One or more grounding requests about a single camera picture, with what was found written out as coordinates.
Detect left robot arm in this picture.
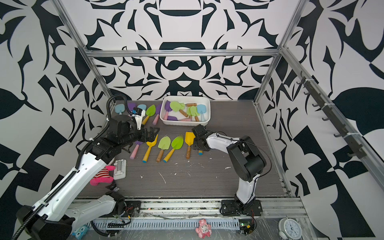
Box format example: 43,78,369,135
12,115,160,240

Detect white slotted cable duct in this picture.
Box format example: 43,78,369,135
94,219,240,231

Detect black wall hook rack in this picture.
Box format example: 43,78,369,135
298,77,367,159

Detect blue owl toy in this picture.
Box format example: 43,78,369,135
72,225,89,240

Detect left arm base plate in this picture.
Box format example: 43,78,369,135
117,201,142,217

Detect small green circuit board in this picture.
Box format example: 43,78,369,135
239,220,257,235

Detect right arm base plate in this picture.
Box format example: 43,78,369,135
220,199,263,217

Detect green shovel brown wooden handle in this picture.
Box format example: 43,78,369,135
187,106,200,122

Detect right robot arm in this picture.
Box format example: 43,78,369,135
192,125,267,208

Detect blue toy shovel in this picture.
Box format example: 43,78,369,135
138,104,147,111

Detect purple square shovel pink handle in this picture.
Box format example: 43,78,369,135
127,103,137,111

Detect white alarm clock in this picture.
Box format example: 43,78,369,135
278,218,303,240

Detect pink bear toy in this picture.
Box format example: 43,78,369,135
195,219,212,239

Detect white plastic storage box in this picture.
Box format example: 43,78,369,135
160,96,211,126

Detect purple pointed shovel pink handle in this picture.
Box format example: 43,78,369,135
130,141,143,160

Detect black corrugated cable hose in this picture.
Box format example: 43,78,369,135
10,93,133,240

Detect green pointed shovel yellow handle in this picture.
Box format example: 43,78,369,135
163,135,184,163

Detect yellow shovel wooden handle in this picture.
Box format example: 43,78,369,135
185,132,195,160

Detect purple shovel lying in box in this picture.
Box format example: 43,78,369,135
167,116,192,122

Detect yellow toy shovel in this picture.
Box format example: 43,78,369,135
142,135,159,163

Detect light blue pointed shovel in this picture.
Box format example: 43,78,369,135
197,104,207,122

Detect pink striped plush doll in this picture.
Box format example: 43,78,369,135
90,166,116,186

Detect white brush block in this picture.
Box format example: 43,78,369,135
114,159,127,180

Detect teal square shovel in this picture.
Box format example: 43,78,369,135
115,104,126,115

